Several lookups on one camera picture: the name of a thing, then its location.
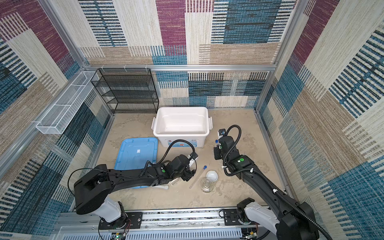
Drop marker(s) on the white plastic storage bin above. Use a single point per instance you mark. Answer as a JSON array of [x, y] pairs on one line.
[[192, 124]]

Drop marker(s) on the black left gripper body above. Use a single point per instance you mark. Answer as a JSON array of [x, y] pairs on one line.
[[186, 175]]

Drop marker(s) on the black wire shelf rack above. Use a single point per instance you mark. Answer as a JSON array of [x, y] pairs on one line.
[[127, 90]]

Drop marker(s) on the white ceramic mortar bowl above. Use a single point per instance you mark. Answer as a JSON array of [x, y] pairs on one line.
[[212, 176]]

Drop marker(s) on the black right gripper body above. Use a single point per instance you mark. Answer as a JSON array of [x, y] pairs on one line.
[[218, 154]]

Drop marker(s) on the blue plastic bin lid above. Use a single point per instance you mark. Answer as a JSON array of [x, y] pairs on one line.
[[134, 153]]

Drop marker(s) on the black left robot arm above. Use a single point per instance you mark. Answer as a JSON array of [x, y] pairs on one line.
[[93, 188]]

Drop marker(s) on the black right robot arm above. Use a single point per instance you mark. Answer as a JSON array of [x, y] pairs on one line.
[[295, 221]]

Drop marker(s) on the clear glass flask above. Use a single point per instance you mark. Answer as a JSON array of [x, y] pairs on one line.
[[207, 185]]

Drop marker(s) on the white ceramic pestle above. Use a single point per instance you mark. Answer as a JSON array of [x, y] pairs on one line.
[[165, 187]]

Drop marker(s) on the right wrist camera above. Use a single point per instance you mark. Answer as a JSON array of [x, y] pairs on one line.
[[221, 134]]

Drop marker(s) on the white wire mesh basket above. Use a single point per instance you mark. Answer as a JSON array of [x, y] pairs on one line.
[[59, 116]]

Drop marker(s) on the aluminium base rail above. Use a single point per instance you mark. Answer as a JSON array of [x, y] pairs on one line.
[[171, 224]]

